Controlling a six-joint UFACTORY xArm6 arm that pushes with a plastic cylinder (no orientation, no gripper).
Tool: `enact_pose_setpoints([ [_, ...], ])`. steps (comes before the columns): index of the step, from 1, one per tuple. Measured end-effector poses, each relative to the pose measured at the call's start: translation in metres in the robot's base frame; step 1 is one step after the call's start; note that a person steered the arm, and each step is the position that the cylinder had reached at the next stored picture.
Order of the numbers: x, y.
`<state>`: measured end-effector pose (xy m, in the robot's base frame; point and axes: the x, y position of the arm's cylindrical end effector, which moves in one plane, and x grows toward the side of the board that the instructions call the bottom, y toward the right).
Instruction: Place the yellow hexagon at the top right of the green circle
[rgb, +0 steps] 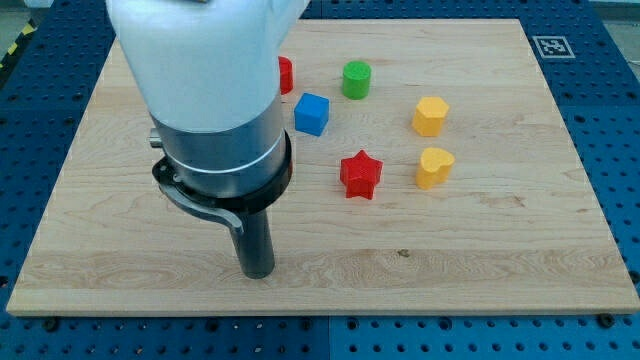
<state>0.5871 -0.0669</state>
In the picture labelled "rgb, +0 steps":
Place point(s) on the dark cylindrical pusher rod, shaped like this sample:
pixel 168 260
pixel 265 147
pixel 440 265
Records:
pixel 253 245

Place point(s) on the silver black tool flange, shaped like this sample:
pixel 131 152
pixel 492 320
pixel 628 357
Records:
pixel 220 176

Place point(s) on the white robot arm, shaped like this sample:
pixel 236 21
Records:
pixel 209 74

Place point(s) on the yellow hexagon block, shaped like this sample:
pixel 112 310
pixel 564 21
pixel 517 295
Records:
pixel 430 114

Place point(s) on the blue cube block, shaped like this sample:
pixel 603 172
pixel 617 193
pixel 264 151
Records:
pixel 311 114

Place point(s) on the red cylinder block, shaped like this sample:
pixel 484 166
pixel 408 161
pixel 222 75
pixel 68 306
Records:
pixel 286 75

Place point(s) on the red star block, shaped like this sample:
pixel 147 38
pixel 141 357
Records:
pixel 360 175

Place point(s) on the green cylinder block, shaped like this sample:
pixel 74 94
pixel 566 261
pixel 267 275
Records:
pixel 356 80

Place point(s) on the wooden board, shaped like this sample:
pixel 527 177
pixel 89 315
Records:
pixel 515 230

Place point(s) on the yellow heart block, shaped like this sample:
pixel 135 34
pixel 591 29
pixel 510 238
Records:
pixel 434 167

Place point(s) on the fiducial marker tag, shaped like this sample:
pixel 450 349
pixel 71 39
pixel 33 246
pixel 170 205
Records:
pixel 553 47

